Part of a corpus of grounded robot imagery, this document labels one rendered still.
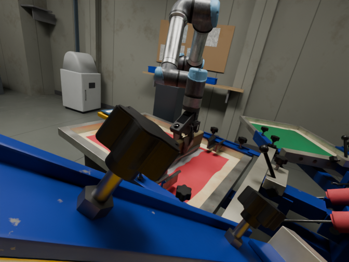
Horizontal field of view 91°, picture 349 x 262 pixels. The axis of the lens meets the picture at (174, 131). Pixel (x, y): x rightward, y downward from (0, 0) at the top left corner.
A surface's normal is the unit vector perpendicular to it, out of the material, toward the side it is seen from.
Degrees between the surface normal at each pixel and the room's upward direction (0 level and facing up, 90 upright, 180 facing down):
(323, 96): 90
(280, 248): 58
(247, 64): 90
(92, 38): 90
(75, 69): 90
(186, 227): 32
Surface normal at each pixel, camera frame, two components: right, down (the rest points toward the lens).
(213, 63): -0.37, 0.29
